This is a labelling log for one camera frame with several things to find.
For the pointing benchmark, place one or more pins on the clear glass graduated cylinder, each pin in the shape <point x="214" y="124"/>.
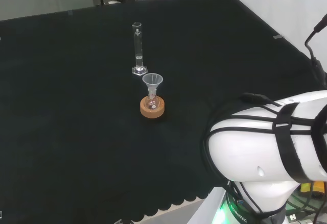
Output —
<point x="138" y="55"/>

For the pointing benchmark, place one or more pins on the clear plastic funnel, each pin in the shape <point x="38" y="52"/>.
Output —
<point x="151" y="79"/>

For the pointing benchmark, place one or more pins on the small round-bottom glass flask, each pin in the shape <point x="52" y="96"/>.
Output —
<point x="152" y="103"/>

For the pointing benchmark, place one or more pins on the black bench cloth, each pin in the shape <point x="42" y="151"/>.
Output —
<point x="76" y="106"/>

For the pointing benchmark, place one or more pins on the yellow stop button box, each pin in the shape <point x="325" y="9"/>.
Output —
<point x="310" y="187"/>

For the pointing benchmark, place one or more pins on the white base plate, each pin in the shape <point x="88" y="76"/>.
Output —
<point x="204" y="208"/>

